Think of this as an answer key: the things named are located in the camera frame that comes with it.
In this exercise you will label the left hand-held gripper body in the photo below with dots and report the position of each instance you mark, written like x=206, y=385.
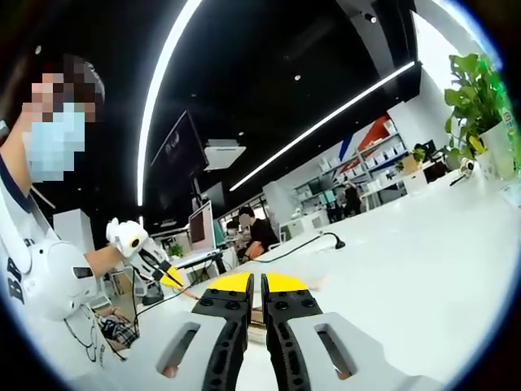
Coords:
x=134, y=242

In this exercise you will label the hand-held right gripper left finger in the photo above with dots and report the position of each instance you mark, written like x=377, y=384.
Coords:
x=220, y=350

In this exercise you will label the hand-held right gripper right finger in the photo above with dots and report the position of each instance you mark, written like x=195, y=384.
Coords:
x=301, y=350

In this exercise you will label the long ceiling light strip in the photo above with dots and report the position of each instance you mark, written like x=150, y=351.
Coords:
x=140, y=183
x=325, y=122

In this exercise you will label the plaid cloth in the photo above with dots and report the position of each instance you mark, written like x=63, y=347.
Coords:
x=118, y=332

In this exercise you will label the white worn device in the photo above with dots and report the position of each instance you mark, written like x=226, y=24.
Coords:
x=53, y=277

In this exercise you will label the black hanging screen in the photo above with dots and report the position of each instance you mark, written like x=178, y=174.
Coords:
x=179, y=142

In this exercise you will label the white ceiling air conditioner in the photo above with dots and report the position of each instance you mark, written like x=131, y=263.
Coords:
x=224, y=155

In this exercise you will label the white shelving with boxes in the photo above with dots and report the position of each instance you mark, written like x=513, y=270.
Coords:
x=358, y=163

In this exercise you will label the white low cabinet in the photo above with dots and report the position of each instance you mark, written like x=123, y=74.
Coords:
x=415, y=183

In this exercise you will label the cardboard box with small plant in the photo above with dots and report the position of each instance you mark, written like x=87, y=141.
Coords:
x=411, y=161

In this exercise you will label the small white toy figure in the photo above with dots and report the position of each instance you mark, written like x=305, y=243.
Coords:
x=468, y=167

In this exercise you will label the green plant in white pot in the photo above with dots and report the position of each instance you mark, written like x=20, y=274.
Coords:
x=468, y=97

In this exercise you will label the green plastic bottle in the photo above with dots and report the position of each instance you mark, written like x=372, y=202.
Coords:
x=509, y=122

